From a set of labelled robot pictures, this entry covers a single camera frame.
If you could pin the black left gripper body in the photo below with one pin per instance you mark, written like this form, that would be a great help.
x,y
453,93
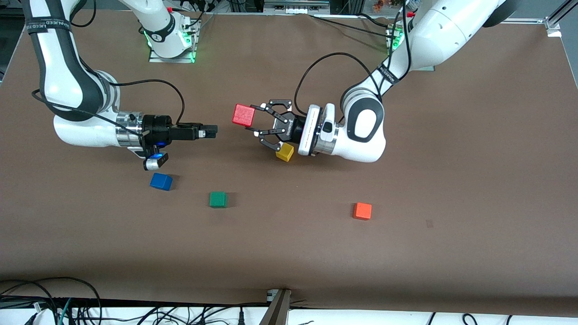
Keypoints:
x,y
292,128

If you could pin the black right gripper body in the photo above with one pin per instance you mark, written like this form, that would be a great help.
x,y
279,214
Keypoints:
x,y
160,128

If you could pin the red wooden block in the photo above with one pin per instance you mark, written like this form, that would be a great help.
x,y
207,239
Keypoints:
x,y
244,115

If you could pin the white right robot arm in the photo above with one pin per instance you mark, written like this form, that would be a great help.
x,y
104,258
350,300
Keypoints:
x,y
67,81

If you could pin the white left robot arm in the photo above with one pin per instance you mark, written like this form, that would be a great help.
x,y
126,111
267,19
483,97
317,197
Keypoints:
x,y
361,126

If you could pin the yellow wooden block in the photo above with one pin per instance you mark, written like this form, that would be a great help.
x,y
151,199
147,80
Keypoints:
x,y
286,155

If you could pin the blue wooden block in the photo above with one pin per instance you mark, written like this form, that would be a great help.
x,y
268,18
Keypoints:
x,y
160,182

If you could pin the green wooden block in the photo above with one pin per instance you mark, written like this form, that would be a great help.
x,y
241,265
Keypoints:
x,y
217,199

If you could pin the orange wooden block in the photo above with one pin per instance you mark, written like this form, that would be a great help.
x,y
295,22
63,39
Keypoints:
x,y
362,211

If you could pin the grey power strip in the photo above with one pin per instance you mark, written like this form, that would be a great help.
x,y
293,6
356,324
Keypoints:
x,y
295,6

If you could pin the black power plug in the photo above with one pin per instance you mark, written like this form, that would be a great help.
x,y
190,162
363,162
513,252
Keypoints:
x,y
241,317

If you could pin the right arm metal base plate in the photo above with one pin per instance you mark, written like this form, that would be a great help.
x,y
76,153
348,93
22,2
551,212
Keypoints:
x,y
192,43

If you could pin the small metal clamp bracket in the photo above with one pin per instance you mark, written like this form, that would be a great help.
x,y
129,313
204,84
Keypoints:
x,y
272,295

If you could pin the brown camera pole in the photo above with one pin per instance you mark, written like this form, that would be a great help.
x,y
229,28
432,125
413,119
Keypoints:
x,y
276,311

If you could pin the aluminium corner bracket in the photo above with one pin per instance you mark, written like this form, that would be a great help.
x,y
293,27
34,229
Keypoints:
x,y
553,26

